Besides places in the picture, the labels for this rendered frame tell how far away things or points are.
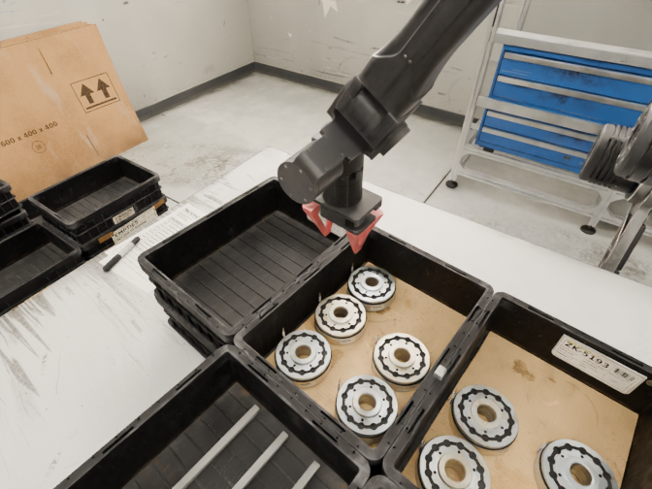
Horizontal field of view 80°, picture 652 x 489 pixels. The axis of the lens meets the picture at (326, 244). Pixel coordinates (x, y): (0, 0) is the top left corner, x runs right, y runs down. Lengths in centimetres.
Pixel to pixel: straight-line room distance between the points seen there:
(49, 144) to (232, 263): 237
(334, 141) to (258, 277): 51
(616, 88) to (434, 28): 203
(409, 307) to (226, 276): 42
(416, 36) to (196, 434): 64
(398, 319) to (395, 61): 55
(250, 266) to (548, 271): 81
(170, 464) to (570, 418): 66
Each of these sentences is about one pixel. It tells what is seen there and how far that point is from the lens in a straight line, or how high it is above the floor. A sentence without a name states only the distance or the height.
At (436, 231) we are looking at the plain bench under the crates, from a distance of 124.
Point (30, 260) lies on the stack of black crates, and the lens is 195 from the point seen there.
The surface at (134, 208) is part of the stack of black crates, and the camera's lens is 177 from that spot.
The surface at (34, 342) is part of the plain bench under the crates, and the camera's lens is 116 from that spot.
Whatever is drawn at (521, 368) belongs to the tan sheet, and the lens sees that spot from 84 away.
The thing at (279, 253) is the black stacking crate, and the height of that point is 83.
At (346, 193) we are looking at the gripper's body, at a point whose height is 118.
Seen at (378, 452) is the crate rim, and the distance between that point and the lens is 59.
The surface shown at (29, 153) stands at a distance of 315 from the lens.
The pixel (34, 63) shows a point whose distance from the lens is 317.
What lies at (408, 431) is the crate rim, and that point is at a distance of 62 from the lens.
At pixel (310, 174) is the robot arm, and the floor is 125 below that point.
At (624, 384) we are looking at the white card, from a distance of 84.
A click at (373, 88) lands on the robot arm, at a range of 43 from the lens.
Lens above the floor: 149
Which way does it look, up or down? 43 degrees down
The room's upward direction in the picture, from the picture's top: straight up
